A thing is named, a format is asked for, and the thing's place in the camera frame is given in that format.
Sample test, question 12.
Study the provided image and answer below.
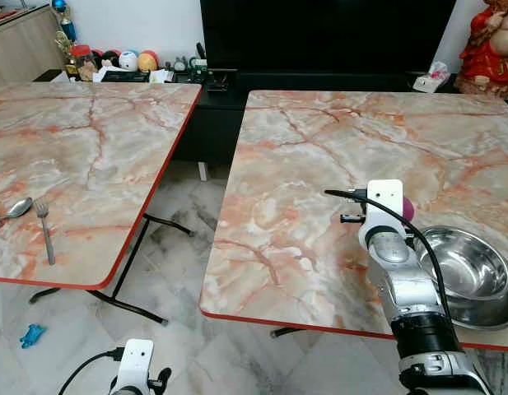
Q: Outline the purple plastic cup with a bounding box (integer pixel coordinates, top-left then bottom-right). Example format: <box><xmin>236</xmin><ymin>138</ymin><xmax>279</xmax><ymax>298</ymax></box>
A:
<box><xmin>400</xmin><ymin>196</ymin><xmax>417</xmax><ymax>224</ymax></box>

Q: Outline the stainless steel bowl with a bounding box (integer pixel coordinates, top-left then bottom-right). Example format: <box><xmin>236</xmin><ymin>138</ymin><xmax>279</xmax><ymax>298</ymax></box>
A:
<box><xmin>413</xmin><ymin>225</ymin><xmax>508</xmax><ymax>332</ymax></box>

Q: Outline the small blue rubber toy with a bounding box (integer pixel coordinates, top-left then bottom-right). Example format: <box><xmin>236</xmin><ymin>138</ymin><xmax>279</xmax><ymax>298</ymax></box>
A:
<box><xmin>19</xmin><ymin>323</ymin><xmax>48</xmax><ymax>350</ymax></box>

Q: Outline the white plastic packet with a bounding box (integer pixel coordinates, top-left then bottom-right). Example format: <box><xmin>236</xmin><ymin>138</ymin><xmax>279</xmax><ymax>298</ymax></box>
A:
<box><xmin>413</xmin><ymin>61</ymin><xmax>451</xmax><ymax>94</ymax></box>

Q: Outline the silver metal fork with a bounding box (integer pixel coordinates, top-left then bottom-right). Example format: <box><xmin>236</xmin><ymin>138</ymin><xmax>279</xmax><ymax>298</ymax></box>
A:
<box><xmin>33</xmin><ymin>198</ymin><xmax>57</xmax><ymax>267</ymax></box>

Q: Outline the black flat screen television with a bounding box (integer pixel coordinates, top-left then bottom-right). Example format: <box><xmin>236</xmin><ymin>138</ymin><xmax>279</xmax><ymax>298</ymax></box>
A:
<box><xmin>199</xmin><ymin>0</ymin><xmax>459</xmax><ymax>74</ymax></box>

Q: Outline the small black box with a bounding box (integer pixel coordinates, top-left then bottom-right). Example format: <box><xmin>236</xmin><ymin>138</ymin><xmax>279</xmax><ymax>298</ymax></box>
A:
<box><xmin>205</xmin><ymin>69</ymin><xmax>239</xmax><ymax>92</ymax></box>

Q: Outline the green mug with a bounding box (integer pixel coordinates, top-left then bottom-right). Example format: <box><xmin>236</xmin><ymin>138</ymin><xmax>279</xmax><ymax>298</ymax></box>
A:
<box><xmin>192</xmin><ymin>56</ymin><xmax>213</xmax><ymax>81</ymax></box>

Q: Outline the red and gold statue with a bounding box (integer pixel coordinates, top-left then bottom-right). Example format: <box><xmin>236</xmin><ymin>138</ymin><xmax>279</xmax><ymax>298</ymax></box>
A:
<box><xmin>457</xmin><ymin>0</ymin><xmax>508</xmax><ymax>100</ymax></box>

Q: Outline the silver metal spoon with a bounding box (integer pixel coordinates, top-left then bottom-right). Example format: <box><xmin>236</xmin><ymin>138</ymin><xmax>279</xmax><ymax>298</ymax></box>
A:
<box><xmin>0</xmin><ymin>197</ymin><xmax>35</xmax><ymax>234</ymax></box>

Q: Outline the orange round toy figure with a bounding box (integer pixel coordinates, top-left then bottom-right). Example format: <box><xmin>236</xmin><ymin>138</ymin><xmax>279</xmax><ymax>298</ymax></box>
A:
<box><xmin>137</xmin><ymin>49</ymin><xmax>160</xmax><ymax>72</ymax></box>

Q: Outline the white round toy figure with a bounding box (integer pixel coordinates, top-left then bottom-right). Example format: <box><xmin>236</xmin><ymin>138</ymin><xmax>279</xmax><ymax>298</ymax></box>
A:
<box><xmin>119</xmin><ymin>50</ymin><xmax>140</xmax><ymax>72</ymax></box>

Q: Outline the red lid clear jar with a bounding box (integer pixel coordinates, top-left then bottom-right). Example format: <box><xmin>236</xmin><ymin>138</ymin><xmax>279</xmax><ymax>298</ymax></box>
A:
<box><xmin>70</xmin><ymin>44</ymin><xmax>92</xmax><ymax>81</ymax></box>

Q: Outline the gold trophy with blue top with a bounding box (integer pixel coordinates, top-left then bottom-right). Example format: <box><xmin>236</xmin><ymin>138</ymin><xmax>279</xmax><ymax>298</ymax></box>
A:
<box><xmin>51</xmin><ymin>0</ymin><xmax>78</xmax><ymax>76</ymax></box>

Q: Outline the light wooden drawer cabinet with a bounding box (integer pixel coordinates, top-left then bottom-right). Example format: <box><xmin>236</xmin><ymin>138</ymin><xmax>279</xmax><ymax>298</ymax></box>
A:
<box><xmin>0</xmin><ymin>3</ymin><xmax>66</xmax><ymax>84</ymax></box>

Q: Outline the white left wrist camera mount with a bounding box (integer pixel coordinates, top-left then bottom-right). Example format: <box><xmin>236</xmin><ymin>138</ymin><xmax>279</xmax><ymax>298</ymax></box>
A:
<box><xmin>119</xmin><ymin>338</ymin><xmax>155</xmax><ymax>393</ymax></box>

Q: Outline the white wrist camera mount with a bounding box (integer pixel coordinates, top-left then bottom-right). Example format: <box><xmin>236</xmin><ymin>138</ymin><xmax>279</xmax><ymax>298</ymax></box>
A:
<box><xmin>119</xmin><ymin>338</ymin><xmax>155</xmax><ymax>393</ymax></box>
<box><xmin>364</xmin><ymin>179</ymin><xmax>405</xmax><ymax>241</ymax></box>

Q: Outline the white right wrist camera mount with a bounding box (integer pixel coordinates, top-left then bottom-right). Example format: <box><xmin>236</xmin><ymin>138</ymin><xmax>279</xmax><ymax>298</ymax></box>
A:
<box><xmin>364</xmin><ymin>179</ymin><xmax>405</xmax><ymax>241</ymax></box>

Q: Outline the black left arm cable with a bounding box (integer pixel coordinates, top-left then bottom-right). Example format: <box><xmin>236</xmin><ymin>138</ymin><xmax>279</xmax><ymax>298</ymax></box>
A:
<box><xmin>57</xmin><ymin>348</ymin><xmax>125</xmax><ymax>395</ymax></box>

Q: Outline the black metal table leg frame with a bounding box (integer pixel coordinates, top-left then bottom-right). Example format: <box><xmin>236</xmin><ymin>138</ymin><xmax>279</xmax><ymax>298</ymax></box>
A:
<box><xmin>28</xmin><ymin>211</ymin><xmax>196</xmax><ymax>327</ymax></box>
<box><xmin>269</xmin><ymin>327</ymin><xmax>305</xmax><ymax>339</ymax></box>

